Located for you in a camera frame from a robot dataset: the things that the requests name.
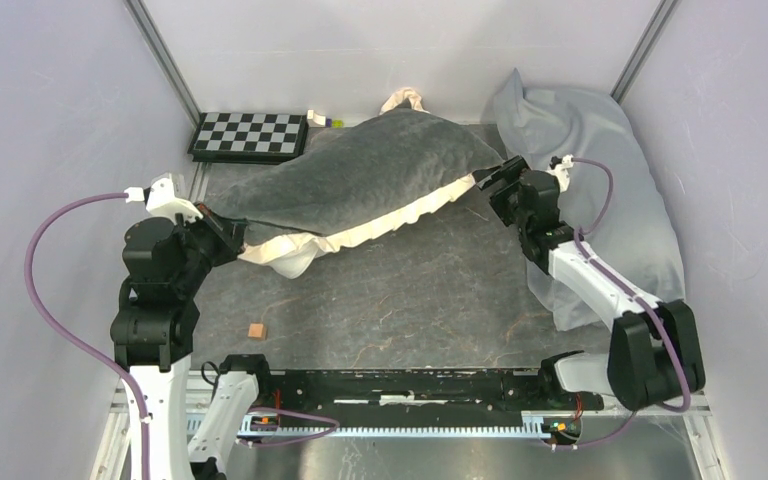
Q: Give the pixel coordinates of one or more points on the white toothed cable duct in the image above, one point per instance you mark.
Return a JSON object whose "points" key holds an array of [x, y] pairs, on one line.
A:
{"points": [[262, 426]]}

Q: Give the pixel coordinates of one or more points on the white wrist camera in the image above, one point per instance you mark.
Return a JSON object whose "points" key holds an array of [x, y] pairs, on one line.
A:
{"points": [[164, 198], [559, 168]]}

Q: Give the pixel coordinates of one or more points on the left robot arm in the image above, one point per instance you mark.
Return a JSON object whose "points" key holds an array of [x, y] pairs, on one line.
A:
{"points": [[168, 260]]}

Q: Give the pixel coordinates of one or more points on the light blue-grey pillow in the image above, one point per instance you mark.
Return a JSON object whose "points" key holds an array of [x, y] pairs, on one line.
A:
{"points": [[613, 195]]}

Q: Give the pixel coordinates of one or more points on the small white purple toy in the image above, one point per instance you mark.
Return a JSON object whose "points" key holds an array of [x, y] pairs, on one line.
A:
{"points": [[318, 120]]}

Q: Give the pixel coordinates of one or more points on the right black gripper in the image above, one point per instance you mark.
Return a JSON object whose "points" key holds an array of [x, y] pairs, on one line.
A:
{"points": [[488, 176]]}

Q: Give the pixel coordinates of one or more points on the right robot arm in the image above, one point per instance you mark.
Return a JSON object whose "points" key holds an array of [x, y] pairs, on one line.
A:
{"points": [[654, 356]]}

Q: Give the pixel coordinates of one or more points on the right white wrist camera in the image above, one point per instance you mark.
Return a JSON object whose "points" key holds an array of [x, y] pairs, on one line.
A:
{"points": [[559, 168]]}

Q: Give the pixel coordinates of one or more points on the grey pillowcase with cream ruffle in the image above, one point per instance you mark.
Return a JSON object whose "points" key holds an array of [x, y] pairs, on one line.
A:
{"points": [[355, 185]]}

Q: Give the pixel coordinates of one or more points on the black white checkerboard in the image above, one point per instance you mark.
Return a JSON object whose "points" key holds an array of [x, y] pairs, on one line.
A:
{"points": [[249, 138]]}

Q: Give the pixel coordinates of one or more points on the small wooden cube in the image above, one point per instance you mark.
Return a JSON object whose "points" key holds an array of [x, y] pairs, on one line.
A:
{"points": [[257, 331]]}

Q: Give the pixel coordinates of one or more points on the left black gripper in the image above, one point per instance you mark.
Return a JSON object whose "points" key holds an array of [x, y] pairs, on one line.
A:
{"points": [[228, 231]]}

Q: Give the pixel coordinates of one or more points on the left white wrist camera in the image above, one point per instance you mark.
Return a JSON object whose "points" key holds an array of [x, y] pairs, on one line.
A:
{"points": [[164, 198]]}

